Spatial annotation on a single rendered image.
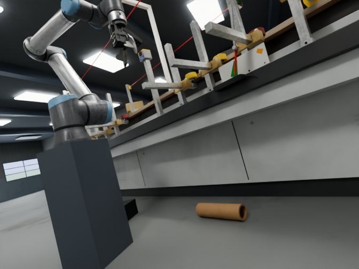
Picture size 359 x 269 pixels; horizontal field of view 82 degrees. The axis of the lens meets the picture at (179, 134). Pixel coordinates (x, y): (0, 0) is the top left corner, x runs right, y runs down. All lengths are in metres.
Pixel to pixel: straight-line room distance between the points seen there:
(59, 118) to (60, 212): 0.46
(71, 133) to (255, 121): 1.03
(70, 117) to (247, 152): 1.05
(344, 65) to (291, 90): 0.20
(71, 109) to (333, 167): 1.34
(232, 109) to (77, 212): 0.92
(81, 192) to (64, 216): 0.17
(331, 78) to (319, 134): 0.33
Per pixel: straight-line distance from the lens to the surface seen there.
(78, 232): 1.17
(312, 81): 1.03
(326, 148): 1.25
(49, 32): 1.48
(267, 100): 1.08
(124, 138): 2.01
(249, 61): 1.11
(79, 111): 1.25
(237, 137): 1.41
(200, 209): 1.30
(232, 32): 0.97
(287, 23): 1.25
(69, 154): 1.10
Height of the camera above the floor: 0.45
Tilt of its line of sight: 3 degrees up
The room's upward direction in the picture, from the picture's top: 15 degrees counter-clockwise
